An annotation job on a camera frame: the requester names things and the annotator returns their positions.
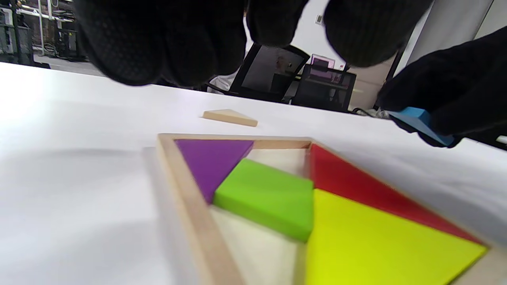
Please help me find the yellow triangle tangram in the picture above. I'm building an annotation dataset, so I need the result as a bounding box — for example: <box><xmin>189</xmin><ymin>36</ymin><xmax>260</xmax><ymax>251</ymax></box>
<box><xmin>305</xmin><ymin>188</ymin><xmax>488</xmax><ymax>285</ymax></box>

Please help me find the monitor with purple screen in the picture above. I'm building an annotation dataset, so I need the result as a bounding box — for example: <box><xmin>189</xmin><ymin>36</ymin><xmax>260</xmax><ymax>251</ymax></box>
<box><xmin>310</xmin><ymin>53</ymin><xmax>336</xmax><ymax>70</ymax></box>

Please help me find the person's right hand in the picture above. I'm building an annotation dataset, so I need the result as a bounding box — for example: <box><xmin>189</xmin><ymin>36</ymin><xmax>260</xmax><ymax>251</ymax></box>
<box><xmin>376</xmin><ymin>26</ymin><xmax>507</xmax><ymax>149</ymax></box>

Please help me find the blue triangle tangram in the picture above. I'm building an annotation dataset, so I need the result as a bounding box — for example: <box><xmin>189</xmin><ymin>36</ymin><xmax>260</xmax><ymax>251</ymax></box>
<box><xmin>388</xmin><ymin>107</ymin><xmax>455</xmax><ymax>147</ymax></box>

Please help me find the person's left hand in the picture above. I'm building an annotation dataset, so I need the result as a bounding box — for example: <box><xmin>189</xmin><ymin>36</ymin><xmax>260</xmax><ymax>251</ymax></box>
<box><xmin>73</xmin><ymin>0</ymin><xmax>434</xmax><ymax>87</ymax></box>

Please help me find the purple triangle tangram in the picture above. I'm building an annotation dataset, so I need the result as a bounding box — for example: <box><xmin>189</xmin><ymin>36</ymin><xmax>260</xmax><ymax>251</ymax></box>
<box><xmin>175</xmin><ymin>139</ymin><xmax>254</xmax><ymax>204</ymax></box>

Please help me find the green square tangram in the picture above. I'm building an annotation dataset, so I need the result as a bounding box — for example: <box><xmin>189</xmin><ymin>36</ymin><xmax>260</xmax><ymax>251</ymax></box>
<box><xmin>213</xmin><ymin>158</ymin><xmax>315</xmax><ymax>243</ymax></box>

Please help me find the red triangle tangram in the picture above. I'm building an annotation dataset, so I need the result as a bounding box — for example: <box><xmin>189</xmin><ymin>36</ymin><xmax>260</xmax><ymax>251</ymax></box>
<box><xmin>309</xmin><ymin>143</ymin><xmax>486</xmax><ymax>246</ymax></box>

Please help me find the beige triangle tangram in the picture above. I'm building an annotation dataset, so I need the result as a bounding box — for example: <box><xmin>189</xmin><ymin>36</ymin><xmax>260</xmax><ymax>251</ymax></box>
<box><xmin>202</xmin><ymin>109</ymin><xmax>259</xmax><ymax>127</ymax></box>

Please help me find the wooden square tray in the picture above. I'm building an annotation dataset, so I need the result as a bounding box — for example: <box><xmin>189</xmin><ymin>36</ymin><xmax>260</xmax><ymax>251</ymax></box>
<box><xmin>156</xmin><ymin>133</ymin><xmax>507</xmax><ymax>285</ymax></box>

